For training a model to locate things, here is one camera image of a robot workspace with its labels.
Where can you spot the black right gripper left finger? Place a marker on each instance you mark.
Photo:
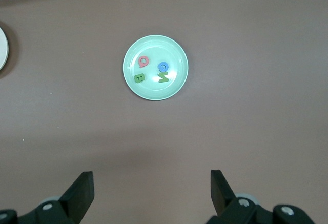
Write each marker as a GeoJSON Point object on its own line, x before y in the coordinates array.
{"type": "Point", "coordinates": [77, 195]}

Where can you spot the brown table mat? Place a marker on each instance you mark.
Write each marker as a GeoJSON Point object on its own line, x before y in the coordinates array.
{"type": "Point", "coordinates": [230, 106]}

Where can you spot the red letter Q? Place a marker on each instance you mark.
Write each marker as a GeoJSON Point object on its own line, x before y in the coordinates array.
{"type": "Point", "coordinates": [143, 61]}

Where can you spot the cream plate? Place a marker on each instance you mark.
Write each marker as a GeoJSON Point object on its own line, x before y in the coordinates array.
{"type": "Point", "coordinates": [3, 49]}

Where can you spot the green plate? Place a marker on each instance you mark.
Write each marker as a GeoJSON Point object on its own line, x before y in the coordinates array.
{"type": "Point", "coordinates": [153, 47]}

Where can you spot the blue capital letter G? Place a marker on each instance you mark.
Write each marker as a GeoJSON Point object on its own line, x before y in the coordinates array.
{"type": "Point", "coordinates": [163, 66]}

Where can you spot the green capital letter B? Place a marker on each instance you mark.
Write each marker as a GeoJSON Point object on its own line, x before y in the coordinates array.
{"type": "Point", "coordinates": [139, 78]}

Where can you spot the green capital letter M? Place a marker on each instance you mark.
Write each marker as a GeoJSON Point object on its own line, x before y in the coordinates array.
{"type": "Point", "coordinates": [163, 77]}

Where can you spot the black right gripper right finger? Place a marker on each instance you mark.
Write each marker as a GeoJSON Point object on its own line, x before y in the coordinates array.
{"type": "Point", "coordinates": [223, 195]}

